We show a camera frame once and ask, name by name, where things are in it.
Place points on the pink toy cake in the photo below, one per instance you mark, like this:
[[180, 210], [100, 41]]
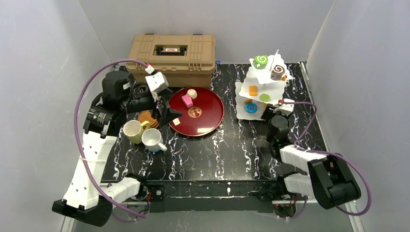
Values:
[[187, 100]]

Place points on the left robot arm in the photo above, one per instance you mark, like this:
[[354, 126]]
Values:
[[85, 200]]

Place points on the white round toy mochi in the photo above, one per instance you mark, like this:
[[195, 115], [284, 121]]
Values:
[[192, 93]]

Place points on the white tiered cake stand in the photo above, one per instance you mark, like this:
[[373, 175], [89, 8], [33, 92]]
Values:
[[261, 79]]

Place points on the wooden coaster stack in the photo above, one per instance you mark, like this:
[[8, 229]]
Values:
[[146, 116]]

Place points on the white toy cake slice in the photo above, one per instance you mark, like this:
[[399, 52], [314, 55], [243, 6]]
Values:
[[176, 121]]

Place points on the brown swirl roll cake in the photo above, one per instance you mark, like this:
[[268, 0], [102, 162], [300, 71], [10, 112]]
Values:
[[278, 73]]

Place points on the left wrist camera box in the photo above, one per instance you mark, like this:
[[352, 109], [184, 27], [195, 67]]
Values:
[[156, 81]]

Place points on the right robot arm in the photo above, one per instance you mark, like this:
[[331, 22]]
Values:
[[328, 178]]

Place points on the yellow green mug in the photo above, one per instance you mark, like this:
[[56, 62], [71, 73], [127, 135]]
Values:
[[134, 129]]

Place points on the orange toy cake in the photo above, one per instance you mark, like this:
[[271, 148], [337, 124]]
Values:
[[253, 90]]

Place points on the blue toy donut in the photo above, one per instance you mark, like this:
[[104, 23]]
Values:
[[250, 108]]

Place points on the green toy macaron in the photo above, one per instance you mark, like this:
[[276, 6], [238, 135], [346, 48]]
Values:
[[264, 97]]

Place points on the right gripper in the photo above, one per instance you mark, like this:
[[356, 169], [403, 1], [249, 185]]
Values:
[[269, 112]]

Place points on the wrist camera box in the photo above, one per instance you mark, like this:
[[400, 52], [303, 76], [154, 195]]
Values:
[[156, 81], [287, 107]]

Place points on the white grey mug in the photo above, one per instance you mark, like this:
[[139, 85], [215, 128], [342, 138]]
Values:
[[153, 140]]

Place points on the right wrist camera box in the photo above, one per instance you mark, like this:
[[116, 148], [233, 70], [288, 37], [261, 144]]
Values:
[[287, 107]]

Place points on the green swirl roll cake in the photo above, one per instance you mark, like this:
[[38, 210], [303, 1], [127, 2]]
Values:
[[260, 62]]

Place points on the red round tray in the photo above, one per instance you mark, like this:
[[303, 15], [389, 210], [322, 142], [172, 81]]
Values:
[[208, 121]]

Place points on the tan plastic toolbox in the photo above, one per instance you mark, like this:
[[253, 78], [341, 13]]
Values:
[[185, 60]]

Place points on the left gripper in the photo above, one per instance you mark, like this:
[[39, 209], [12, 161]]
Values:
[[161, 108]]

